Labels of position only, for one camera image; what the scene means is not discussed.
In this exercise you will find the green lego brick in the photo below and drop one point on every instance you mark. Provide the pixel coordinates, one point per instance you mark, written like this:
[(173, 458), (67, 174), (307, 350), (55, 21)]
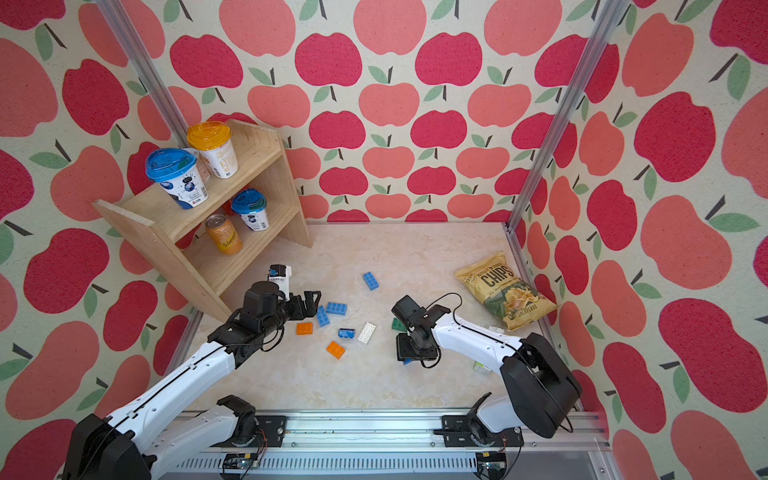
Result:
[(398, 325)]

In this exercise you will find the aluminium frame post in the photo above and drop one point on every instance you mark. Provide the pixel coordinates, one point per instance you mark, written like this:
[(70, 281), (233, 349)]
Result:
[(130, 40), (605, 25)]

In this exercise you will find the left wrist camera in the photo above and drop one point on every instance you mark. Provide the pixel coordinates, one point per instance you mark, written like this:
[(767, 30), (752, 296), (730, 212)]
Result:
[(280, 274)]

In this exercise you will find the green white juice carton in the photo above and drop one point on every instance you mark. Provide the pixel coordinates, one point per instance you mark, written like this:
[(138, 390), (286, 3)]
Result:
[(481, 369)]

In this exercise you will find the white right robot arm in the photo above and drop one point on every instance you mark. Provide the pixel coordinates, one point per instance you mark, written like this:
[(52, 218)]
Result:
[(540, 389)]

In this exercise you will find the yellow chips bag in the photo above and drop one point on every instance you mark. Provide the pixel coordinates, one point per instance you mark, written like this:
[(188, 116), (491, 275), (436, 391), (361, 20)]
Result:
[(503, 293)]

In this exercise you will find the right aluminium frame post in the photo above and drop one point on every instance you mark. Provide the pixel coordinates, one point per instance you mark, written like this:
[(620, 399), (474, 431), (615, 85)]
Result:
[(605, 25)]

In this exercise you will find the small orange lego brick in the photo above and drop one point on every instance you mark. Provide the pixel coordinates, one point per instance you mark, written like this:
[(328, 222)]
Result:
[(305, 328)]

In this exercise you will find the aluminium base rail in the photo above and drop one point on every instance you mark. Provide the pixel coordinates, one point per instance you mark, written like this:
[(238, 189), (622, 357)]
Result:
[(404, 444)]

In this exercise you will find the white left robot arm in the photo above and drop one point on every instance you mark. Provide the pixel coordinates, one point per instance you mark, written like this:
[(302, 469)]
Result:
[(137, 440)]

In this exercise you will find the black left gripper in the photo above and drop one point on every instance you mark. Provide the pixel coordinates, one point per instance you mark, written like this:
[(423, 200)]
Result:
[(300, 311)]

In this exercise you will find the small blue lid cup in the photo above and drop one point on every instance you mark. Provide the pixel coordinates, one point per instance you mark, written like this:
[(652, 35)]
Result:
[(250, 205)]

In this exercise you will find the orange lid yogurt cup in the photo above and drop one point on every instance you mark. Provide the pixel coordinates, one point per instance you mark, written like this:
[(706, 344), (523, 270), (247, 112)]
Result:
[(213, 140)]

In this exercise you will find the orange drink can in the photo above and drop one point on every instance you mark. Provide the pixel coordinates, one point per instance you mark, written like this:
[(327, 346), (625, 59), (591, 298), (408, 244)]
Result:
[(223, 233)]

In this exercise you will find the blue lid yogurt cup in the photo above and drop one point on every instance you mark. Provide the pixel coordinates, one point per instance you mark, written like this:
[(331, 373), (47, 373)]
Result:
[(176, 172)]

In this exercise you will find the left aluminium frame post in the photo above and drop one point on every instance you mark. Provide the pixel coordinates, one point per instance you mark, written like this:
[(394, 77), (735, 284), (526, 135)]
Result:
[(130, 40)]

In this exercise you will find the light blue lego brick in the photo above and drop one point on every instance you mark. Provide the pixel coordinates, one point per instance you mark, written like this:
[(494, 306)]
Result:
[(370, 281), (322, 317), (337, 309)]

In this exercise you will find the white lego brick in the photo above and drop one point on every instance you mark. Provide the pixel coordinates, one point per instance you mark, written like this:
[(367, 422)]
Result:
[(366, 332)]

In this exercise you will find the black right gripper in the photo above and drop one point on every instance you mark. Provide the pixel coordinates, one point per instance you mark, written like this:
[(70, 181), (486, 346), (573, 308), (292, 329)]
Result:
[(402, 350)]

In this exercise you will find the dark blue lego brick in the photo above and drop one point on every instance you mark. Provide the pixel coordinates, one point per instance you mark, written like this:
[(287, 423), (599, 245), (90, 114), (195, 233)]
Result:
[(346, 333)]

